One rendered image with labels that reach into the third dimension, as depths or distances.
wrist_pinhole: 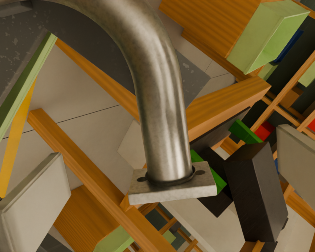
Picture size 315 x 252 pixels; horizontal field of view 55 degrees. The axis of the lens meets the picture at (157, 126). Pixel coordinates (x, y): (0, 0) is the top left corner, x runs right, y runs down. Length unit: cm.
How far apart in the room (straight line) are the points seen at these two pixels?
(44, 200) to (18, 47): 12
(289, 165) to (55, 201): 13
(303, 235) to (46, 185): 698
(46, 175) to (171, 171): 7
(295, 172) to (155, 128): 8
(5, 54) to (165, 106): 13
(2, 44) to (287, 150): 20
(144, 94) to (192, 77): 6
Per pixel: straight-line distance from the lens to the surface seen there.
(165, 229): 622
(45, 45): 36
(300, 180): 17
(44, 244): 23
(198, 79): 23
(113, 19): 18
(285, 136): 18
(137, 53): 18
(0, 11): 23
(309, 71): 545
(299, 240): 719
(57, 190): 18
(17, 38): 25
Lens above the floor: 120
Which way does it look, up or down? 18 degrees down
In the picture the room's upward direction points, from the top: 132 degrees clockwise
